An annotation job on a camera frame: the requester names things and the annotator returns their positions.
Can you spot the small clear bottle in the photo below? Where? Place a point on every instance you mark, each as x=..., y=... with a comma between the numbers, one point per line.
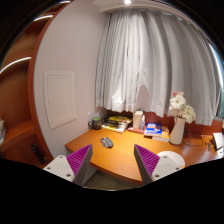
x=142, y=123

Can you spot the white box container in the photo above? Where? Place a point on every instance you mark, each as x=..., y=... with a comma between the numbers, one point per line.
x=137, y=119

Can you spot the orange wooden shelf unit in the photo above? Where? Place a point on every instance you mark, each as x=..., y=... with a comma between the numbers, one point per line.
x=17, y=107

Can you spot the grey computer mouse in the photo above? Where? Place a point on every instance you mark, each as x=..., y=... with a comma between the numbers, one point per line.
x=106, y=142

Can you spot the white curtain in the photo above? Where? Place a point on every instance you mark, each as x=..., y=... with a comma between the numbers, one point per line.
x=146, y=55

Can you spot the white ceramic vase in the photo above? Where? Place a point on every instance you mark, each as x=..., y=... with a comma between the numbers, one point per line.
x=177, y=132

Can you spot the dark green mug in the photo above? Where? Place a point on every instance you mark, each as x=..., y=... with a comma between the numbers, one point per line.
x=95, y=123

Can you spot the white round object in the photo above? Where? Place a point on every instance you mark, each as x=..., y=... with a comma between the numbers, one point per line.
x=174, y=156

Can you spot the white and pink flowers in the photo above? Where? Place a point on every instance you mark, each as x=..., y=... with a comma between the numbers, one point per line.
x=179, y=108

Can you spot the stack of books with yellow cover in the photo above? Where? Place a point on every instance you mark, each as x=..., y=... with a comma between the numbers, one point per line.
x=116, y=123

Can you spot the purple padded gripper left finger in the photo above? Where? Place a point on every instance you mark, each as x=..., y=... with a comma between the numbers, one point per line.
x=72, y=167

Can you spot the black remote on shelf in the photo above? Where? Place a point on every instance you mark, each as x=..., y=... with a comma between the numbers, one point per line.
x=37, y=153

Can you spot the white wall panel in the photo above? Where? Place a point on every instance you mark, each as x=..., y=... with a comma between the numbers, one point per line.
x=59, y=94

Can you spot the white device at right edge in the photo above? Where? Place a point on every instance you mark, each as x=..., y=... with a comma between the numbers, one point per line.
x=217, y=141

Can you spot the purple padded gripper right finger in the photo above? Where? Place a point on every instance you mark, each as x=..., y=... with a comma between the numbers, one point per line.
x=153, y=167

